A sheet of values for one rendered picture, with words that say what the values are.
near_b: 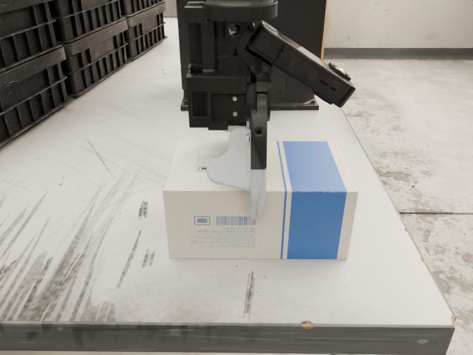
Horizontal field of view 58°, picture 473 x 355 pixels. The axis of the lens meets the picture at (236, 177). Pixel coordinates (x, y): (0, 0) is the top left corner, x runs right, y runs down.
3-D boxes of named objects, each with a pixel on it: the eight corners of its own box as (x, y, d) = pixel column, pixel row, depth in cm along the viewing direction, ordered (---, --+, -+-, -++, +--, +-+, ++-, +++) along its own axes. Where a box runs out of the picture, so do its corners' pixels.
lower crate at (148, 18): (170, 40, 142) (167, 1, 136) (134, 65, 117) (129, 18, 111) (60, 35, 149) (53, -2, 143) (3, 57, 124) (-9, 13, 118)
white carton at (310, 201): (329, 201, 59) (336, 141, 54) (347, 260, 48) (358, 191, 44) (181, 200, 59) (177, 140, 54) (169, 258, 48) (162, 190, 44)
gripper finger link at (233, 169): (207, 219, 44) (207, 130, 45) (265, 219, 44) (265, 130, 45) (204, 219, 41) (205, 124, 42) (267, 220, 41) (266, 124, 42)
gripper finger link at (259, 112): (248, 172, 45) (248, 91, 45) (265, 172, 45) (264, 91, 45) (248, 167, 40) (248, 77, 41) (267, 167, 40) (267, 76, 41)
